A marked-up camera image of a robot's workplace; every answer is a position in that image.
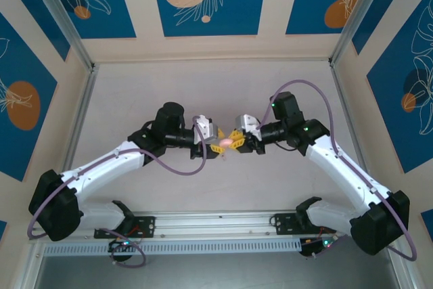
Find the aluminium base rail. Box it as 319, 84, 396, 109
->
28, 210, 400, 246

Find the grey slotted cable duct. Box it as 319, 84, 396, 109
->
43, 238, 302, 257

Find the grey metal sheet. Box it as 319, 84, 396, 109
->
32, 234, 417, 289

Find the aluminium frame post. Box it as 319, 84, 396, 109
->
24, 0, 95, 70
384, 234, 419, 289
18, 243, 47, 289
328, 0, 405, 66

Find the black controller board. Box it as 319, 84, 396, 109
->
299, 238, 336, 259
108, 238, 145, 263

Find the aluminium side rail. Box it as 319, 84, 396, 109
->
49, 64, 99, 215
328, 60, 373, 171

